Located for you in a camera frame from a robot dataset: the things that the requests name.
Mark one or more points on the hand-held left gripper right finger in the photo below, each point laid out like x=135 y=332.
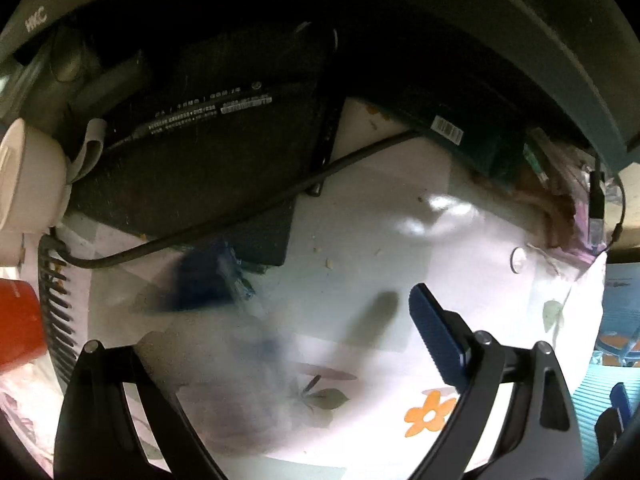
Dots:
x=435 y=330

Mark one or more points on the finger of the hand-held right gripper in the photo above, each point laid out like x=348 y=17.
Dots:
x=620 y=400

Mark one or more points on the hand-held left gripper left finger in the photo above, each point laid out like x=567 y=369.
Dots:
x=90 y=410

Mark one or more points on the blue white small packet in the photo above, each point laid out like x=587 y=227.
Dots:
x=237 y=282

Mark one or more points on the teal plastic object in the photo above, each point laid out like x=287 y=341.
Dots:
x=592 y=410

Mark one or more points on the clear plastic bag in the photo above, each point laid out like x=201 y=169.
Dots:
x=25 y=410

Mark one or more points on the blue printed object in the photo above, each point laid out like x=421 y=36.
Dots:
x=622 y=305

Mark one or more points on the small round metal disc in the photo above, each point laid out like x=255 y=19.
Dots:
x=518 y=260

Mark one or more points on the floral plastic tablecloth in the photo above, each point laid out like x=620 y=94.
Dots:
x=350 y=260

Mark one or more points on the orange cup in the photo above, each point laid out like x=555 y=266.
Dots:
x=15 y=325

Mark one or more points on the dark green box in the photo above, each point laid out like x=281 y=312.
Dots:
x=470 y=150

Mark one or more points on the pink purple plastic bag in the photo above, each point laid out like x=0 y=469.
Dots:
x=575 y=210

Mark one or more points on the white cup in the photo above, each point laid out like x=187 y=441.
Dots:
x=30 y=175

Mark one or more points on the black computer monitor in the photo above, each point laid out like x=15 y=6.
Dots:
x=200 y=170

